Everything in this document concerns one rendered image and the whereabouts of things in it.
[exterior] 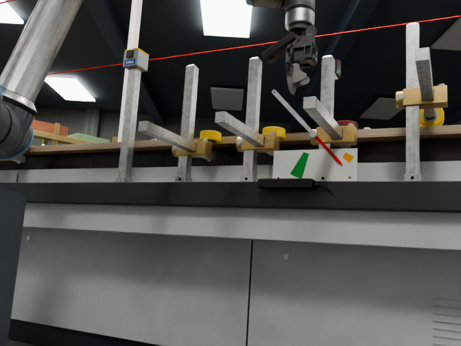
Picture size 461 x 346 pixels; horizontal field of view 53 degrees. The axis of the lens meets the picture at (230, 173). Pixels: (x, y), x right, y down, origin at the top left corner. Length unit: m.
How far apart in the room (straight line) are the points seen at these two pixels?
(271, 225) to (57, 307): 1.14
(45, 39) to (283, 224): 0.90
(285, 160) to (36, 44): 0.81
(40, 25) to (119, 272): 1.02
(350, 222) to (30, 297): 1.52
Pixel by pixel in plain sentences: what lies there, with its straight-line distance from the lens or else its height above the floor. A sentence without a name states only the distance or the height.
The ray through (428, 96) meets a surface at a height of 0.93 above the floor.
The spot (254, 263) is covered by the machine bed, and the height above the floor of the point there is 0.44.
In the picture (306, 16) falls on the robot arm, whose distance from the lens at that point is 1.49.
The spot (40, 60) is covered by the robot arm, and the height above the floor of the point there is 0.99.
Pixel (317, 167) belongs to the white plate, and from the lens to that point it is 1.41.
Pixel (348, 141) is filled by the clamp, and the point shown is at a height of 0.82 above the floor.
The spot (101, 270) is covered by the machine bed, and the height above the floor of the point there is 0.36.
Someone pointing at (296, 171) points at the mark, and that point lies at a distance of 1.43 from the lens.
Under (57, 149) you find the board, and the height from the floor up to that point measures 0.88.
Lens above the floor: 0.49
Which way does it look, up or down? 9 degrees up
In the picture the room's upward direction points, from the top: 4 degrees clockwise
